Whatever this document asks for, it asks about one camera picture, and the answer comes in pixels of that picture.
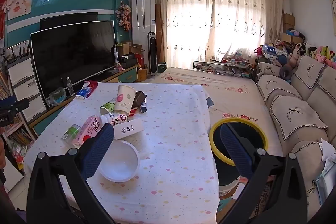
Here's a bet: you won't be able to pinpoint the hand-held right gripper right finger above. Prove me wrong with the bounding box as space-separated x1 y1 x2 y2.
220 124 309 224

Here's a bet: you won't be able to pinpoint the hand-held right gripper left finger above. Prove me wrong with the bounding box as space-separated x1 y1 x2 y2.
26 123 116 224

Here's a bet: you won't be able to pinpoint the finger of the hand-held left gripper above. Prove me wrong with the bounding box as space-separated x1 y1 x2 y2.
0 98 30 115

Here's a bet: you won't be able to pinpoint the pink milk carton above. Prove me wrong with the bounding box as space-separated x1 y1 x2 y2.
71 115 103 148

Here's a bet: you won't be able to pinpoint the yellow-rimmed dark trash bin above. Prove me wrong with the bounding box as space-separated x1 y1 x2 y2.
209 118 269 186

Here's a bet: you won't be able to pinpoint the white plastic bowl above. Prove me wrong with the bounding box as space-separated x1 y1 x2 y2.
98 140 140 182

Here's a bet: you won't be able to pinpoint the clear container with green lid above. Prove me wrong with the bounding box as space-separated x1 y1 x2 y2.
61 124 81 141

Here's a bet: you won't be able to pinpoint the small white bottle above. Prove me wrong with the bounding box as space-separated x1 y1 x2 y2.
104 112 128 125

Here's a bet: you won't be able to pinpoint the white rectangular carton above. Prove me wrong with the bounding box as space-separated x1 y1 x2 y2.
113 118 144 140

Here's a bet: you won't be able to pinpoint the green can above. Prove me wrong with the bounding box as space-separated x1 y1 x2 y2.
99 100 117 116

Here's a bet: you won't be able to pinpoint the white paper cup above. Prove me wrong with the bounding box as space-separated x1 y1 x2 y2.
114 85 137 116

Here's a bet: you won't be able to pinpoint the brown wrapper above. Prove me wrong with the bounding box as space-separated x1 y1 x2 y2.
133 91 147 110

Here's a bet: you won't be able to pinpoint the white drawer cabinet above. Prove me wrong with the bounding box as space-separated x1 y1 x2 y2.
7 54 48 123

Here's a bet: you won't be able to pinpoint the shelf of books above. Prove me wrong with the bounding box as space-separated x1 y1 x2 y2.
0 119 36 170

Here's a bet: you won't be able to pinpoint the white bucket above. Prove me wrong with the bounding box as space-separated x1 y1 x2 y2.
218 181 240 200

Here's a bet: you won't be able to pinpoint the floral sheet mattress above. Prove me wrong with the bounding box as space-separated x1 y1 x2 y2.
154 67 284 157

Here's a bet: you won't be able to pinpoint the framed photo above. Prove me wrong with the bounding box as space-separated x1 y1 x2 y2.
6 40 30 60

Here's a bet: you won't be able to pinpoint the clear water bottle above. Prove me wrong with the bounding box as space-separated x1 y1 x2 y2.
66 77 75 97

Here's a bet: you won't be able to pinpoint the blue and red tissue pack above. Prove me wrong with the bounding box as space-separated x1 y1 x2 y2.
76 81 99 100

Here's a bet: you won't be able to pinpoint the white dotted tablecloth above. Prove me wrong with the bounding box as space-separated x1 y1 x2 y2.
24 82 220 224

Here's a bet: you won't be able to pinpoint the beige sofa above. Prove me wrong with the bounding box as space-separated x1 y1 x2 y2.
255 55 336 215

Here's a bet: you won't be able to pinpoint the large curved television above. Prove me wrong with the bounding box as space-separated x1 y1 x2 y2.
30 21 116 107

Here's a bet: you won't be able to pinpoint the teal television stand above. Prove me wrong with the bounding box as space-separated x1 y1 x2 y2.
28 64 139 136

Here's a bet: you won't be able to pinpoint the glass coffee table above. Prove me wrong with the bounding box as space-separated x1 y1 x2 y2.
193 58 255 79

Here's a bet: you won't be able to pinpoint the pile of papers and folders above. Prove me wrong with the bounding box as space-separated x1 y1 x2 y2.
314 138 336 207

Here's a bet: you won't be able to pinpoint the grey neck pillow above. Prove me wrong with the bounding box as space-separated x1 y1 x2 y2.
279 63 294 81

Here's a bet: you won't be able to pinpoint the black flat television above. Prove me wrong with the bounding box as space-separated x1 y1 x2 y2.
40 12 98 30

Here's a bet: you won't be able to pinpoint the blue star-print case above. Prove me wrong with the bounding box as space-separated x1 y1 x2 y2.
262 43 279 60

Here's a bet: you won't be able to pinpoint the green box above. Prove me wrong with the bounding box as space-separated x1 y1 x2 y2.
157 61 169 74

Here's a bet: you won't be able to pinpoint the cardboard boxes beside television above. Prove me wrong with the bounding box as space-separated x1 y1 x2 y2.
116 40 146 69

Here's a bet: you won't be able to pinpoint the black and white tower fan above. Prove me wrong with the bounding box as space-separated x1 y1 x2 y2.
147 31 158 76

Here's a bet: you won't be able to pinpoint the pile of plush toys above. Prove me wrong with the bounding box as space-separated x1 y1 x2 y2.
302 42 336 69

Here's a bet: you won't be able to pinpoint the sheer cream curtains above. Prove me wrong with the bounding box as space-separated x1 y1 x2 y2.
155 0 284 70

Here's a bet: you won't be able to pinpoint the white standing air conditioner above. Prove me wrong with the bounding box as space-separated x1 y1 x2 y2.
131 0 156 75

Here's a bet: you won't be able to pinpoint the stack of cardboard boxes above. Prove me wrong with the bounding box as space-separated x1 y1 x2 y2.
279 13 302 46

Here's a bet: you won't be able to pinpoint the framed flower painting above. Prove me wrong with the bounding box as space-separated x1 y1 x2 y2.
328 0 336 35

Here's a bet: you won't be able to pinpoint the pink wall picture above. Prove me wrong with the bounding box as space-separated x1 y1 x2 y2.
7 0 33 20

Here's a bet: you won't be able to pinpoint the artificial flower wall decoration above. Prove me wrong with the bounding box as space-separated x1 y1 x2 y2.
116 4 132 31

